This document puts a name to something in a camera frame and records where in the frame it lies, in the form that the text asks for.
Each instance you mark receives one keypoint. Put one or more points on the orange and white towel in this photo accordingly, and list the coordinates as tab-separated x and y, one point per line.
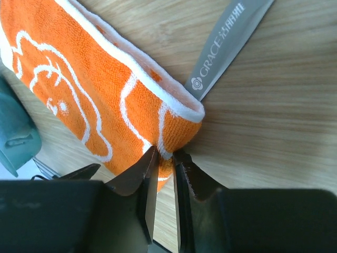
115	98

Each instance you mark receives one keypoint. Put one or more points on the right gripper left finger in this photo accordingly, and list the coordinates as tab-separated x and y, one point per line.
68	215

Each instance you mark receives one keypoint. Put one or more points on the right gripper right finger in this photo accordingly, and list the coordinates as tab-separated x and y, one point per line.
214	218

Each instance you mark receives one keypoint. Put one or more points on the translucent blue plastic bin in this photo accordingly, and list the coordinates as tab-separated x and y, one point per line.
20	139

